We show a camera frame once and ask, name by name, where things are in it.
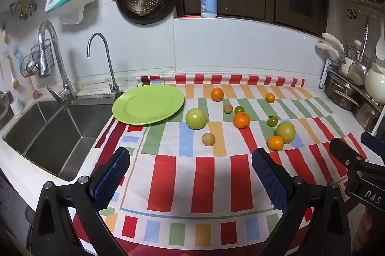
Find green plastic plate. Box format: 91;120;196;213
112;84;185;126

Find stainless steel sink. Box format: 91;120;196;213
1;101;121;181

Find stainless steel pot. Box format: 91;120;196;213
353;99;385;133
326;75;361;112

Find white cup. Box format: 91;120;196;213
10;97;25;116

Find yellow dish brush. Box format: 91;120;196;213
6;53;20;91

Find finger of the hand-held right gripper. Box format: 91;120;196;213
360;131;385;158
329;138;369;168

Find metal ladle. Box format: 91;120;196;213
347;13;370;86

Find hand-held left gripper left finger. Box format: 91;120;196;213
32;147;131;256

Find white spoon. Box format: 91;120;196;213
375;18;385;59

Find white ceramic pot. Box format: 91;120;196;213
365;62;385;101

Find tall chrome pull-down faucet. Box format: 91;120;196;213
38;20;77;103

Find cream handled knife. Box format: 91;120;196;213
315;42;343;62
322;33;345;56

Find yellowish green apple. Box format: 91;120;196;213
276;121;296;144

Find thin gooseneck faucet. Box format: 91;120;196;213
87;33;122;100

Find metal dish rack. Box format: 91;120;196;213
319;59;385;136

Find white plastic bag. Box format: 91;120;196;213
58;0;91;25

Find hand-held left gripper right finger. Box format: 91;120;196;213
251;148;352;256

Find black wire basket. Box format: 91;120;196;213
20;39;52;78

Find metal wall hooks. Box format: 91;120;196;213
9;0;39;22

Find person's right hand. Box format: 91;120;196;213
356;208;375;250

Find striped colourful tablecloth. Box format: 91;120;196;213
72;74;370;256

